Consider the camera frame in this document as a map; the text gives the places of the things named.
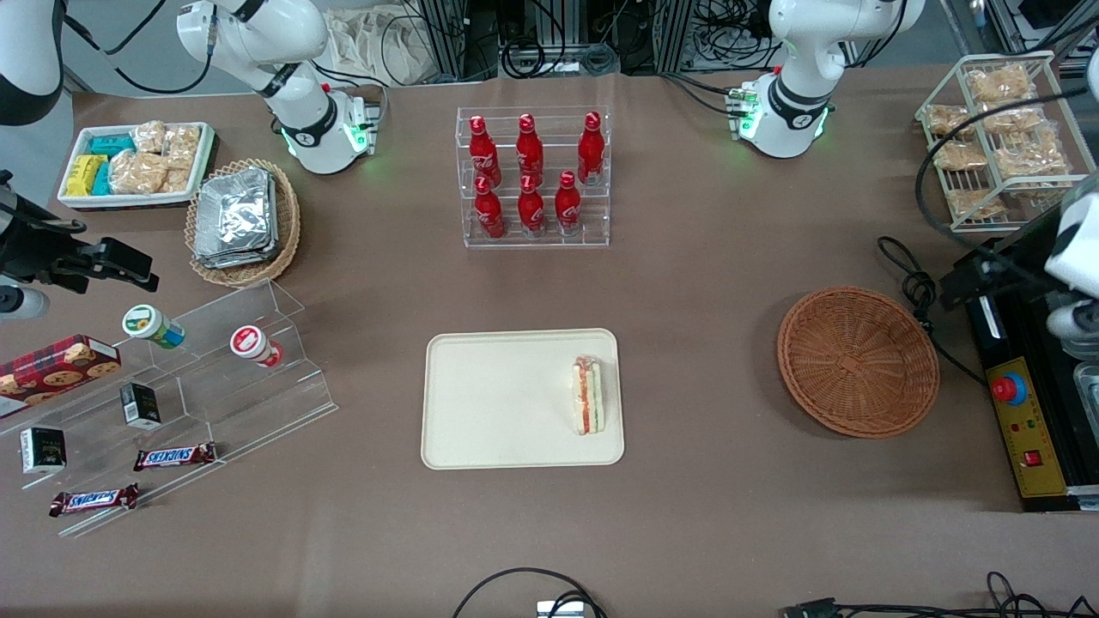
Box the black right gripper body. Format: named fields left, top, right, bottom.
left=0, top=196, right=109, bottom=294

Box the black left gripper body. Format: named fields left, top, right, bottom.
left=979, top=215, right=1067, bottom=303

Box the triangle sandwich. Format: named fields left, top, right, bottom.
left=571, top=354, right=606, bottom=436

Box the white rectangular snack tray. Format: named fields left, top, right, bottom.
left=58, top=122, right=216, bottom=211

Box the brown round wicker basket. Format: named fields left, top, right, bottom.
left=777, top=286, right=941, bottom=439

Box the light wicker oval basket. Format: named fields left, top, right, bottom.
left=185, top=158, right=301, bottom=288

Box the cream plastic tray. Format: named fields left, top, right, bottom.
left=421, top=328, right=625, bottom=470

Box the green lid sunflower cup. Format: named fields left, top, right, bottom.
left=122, top=304, right=186, bottom=349

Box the clear bag of crackers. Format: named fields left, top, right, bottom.
left=949, top=189, right=1005, bottom=220
left=979, top=103, right=1044, bottom=135
left=996, top=137, right=1070, bottom=181
left=926, top=105, right=971, bottom=138
left=934, top=142, right=988, bottom=173
left=966, top=64, right=1035, bottom=104

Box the yellow snack pack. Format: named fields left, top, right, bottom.
left=66, top=154, right=108, bottom=197

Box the foil wrapped pack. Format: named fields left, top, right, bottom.
left=193, top=232, right=280, bottom=269
left=196, top=167, right=277, bottom=258

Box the red tartan cookie box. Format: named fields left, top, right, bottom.
left=0, top=334, right=122, bottom=409

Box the small black barcode carton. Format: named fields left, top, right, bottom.
left=119, top=382, right=162, bottom=430

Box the red lid strawberry cup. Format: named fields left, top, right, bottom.
left=229, top=325, right=284, bottom=368

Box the metal container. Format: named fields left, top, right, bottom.
left=1073, top=360, right=1099, bottom=430

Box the black control box yellow panel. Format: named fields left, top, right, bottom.
left=966, top=232, right=1099, bottom=513

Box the clear acrylic stepped display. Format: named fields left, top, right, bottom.
left=0, top=279, right=338, bottom=539

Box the Snickers bar brown wrapper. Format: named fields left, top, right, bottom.
left=133, top=442, right=217, bottom=472
left=49, top=483, right=140, bottom=518

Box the small black gold-print carton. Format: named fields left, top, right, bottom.
left=20, top=427, right=67, bottom=476

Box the red cola bottle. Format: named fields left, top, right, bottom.
left=469, top=116, right=502, bottom=188
left=516, top=113, right=545, bottom=185
left=555, top=170, right=582, bottom=234
left=474, top=176, right=506, bottom=239
left=518, top=174, right=546, bottom=237
left=577, top=112, right=605, bottom=185

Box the clear acrylic bottle rack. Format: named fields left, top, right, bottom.
left=456, top=106, right=611, bottom=249

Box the black knotted table cable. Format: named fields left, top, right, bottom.
left=876, top=236, right=988, bottom=387

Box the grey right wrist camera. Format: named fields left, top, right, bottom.
left=0, top=286, right=50, bottom=320

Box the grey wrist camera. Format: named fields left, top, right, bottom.
left=1046, top=300, right=1099, bottom=344
left=0, top=286, right=50, bottom=320

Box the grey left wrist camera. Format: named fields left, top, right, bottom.
left=1046, top=300, right=1099, bottom=344

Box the black looping arm cable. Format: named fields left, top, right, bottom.
left=913, top=86, right=1099, bottom=284

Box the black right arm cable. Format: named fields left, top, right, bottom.
left=64, top=0, right=216, bottom=95

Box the cream wire shelf rack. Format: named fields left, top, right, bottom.
left=914, top=51, right=1098, bottom=234

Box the black cable with plug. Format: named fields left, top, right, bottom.
left=780, top=571, right=1099, bottom=618

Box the aluminium frame post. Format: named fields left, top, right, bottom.
left=657, top=0, right=695, bottom=74
left=404, top=0, right=469, bottom=82

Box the black coiled cable bundle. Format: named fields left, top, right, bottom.
left=502, top=34, right=572, bottom=78

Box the black arched cable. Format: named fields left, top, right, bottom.
left=452, top=566, right=606, bottom=618

